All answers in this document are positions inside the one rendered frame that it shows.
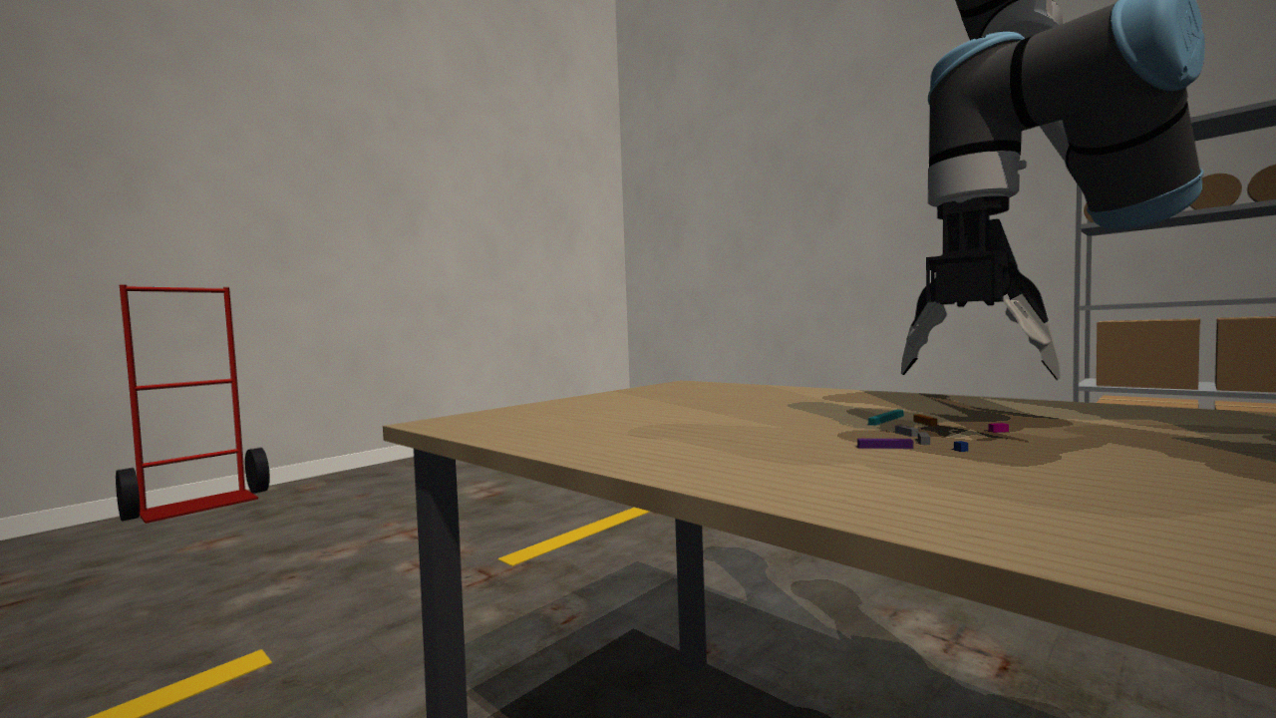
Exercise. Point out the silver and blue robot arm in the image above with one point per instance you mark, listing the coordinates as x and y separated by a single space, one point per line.
1114 78

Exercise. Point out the turquoise rod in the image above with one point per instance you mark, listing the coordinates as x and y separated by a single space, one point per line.
882 418

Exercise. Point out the purple rod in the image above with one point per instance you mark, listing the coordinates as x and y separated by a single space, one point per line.
885 443

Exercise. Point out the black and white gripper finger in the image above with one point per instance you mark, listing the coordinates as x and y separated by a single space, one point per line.
1026 305
928 315

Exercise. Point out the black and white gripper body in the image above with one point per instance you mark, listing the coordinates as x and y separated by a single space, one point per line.
960 277

